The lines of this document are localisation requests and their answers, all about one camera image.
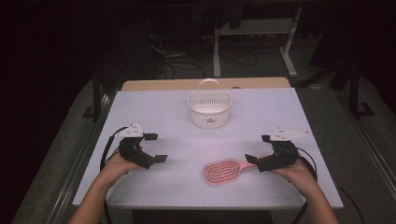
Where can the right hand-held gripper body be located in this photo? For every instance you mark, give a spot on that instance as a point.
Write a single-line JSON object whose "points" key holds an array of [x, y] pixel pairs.
{"points": [[281, 155]]}

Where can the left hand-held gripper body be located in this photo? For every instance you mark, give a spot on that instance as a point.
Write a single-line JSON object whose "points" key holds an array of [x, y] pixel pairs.
{"points": [[134, 152]]}

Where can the pink hairbrush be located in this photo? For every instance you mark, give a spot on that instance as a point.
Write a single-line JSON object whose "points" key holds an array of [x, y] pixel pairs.
{"points": [[221, 171]]}

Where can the white plastic basket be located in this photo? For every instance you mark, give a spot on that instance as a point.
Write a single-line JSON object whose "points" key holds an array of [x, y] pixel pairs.
{"points": [[209, 115]]}

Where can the person's left hand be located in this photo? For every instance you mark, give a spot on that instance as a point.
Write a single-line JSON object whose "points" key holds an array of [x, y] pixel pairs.
{"points": [[116, 168]]}

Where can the person's right hand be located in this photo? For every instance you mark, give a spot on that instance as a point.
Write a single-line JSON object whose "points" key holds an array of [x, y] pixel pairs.
{"points": [[299, 175]]}

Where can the dark metal stand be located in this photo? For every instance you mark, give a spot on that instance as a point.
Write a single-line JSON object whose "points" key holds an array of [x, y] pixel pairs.
{"points": [[96, 96], [354, 93]]}

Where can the white metal desk frame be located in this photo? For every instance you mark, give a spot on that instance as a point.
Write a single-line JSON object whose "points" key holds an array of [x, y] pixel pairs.
{"points": [[217, 53]]}

